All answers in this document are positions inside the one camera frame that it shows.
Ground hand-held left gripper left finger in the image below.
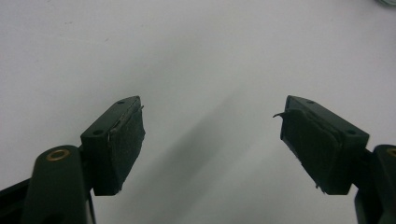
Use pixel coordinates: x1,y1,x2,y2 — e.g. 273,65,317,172
79,95,147,197

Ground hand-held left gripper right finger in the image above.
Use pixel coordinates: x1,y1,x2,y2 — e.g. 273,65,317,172
273,94,371,196

